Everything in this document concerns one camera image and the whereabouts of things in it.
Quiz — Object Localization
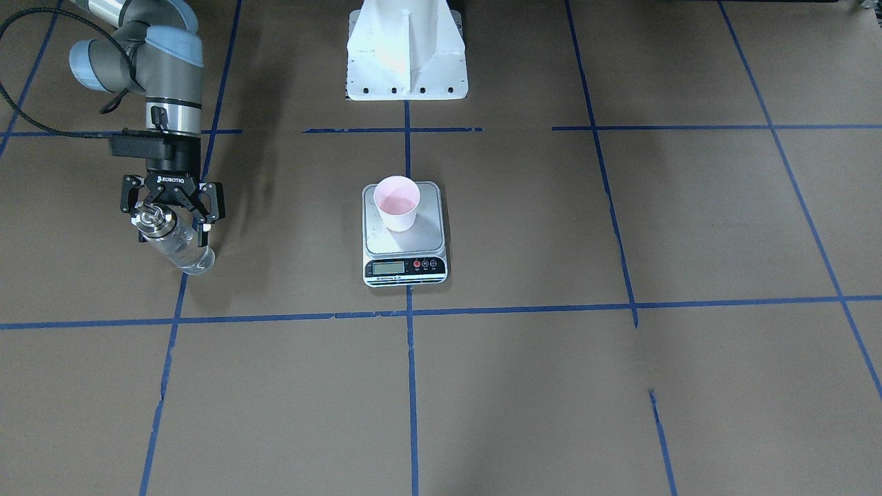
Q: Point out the pink plastic cup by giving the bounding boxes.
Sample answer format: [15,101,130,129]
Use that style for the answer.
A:
[373,176,421,232]

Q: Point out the silver digital kitchen scale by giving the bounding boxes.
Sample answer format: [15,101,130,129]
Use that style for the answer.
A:
[361,181,449,288]

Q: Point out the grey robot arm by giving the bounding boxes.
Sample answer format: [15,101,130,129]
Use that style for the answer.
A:
[69,1,225,246]

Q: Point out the clear glass sauce bottle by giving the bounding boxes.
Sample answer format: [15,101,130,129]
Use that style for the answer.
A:
[132,201,216,276]

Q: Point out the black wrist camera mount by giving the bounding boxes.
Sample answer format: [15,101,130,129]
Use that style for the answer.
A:
[110,129,174,161]

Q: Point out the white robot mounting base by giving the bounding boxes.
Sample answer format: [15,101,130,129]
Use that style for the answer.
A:
[345,1,469,101]

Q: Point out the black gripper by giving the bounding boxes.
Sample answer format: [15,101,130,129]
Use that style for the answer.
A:
[120,132,225,247]

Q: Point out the black corrugated cable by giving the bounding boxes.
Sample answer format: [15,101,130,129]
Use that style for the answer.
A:
[0,7,139,136]

